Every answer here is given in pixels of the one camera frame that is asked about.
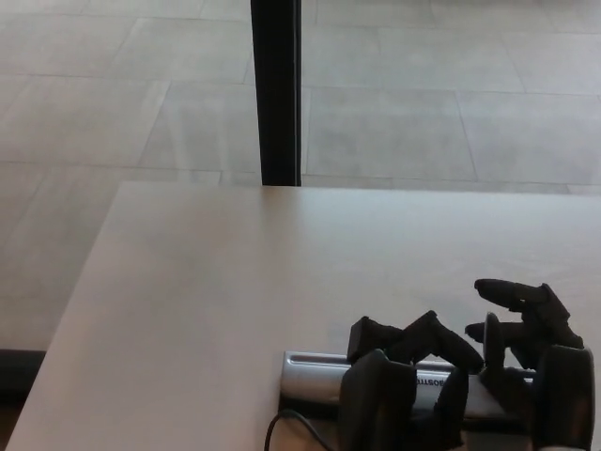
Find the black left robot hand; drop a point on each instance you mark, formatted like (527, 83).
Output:
(375, 399)

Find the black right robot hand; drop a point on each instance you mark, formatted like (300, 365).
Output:
(563, 394)

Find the silver black Bostitch hole punch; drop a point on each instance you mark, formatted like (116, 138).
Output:
(310, 372)

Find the black vertical post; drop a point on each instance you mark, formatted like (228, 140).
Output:
(277, 94)

